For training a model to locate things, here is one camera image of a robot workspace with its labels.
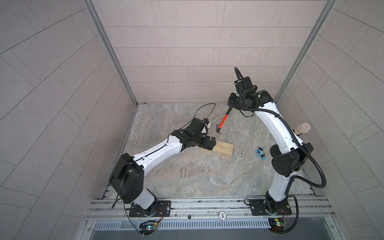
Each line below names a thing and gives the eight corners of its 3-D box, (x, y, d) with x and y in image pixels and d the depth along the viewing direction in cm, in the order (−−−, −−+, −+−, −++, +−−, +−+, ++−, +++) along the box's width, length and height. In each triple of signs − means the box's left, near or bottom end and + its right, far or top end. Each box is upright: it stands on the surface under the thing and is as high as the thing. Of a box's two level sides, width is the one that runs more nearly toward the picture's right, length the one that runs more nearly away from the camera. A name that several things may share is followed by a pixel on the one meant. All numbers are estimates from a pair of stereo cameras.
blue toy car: (258, 159, 90) (259, 157, 88) (255, 148, 94) (256, 146, 92) (264, 159, 90) (266, 157, 88) (261, 148, 94) (262, 146, 92)
